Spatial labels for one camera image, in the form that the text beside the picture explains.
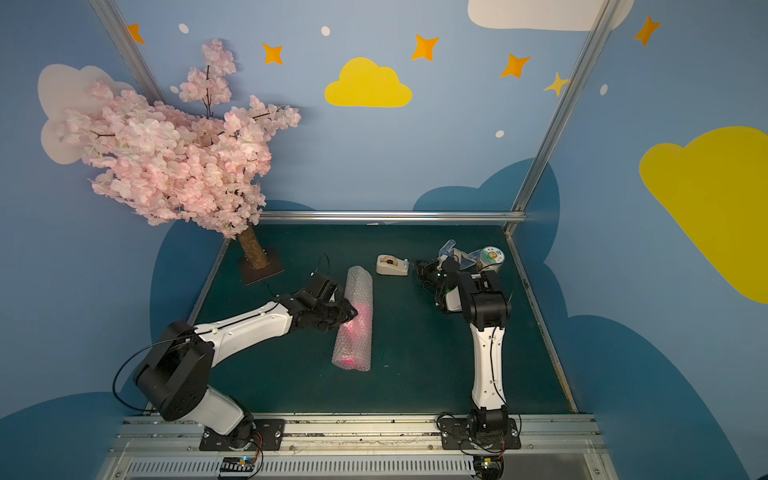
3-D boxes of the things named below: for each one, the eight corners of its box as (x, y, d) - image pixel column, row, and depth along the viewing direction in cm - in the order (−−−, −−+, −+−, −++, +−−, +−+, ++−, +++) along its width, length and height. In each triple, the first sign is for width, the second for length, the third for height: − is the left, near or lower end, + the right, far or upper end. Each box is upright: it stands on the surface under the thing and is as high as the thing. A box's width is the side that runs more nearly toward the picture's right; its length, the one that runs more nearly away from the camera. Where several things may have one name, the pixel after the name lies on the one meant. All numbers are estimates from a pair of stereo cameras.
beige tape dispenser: (376, 275, 110) (376, 267, 106) (376, 263, 114) (376, 254, 110) (407, 276, 110) (408, 267, 106) (407, 263, 114) (408, 254, 110)
